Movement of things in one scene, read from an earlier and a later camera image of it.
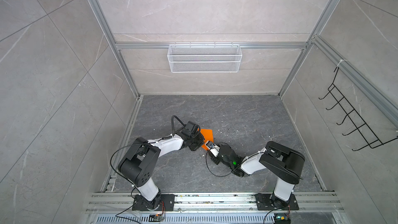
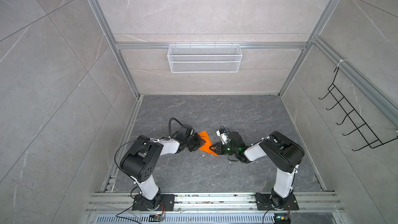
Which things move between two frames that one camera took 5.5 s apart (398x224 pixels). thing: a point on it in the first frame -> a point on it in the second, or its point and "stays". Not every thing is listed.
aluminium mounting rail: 213,203 stays
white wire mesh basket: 204,58 stays
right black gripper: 214,159 -> 219,148
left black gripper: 196,147 stays
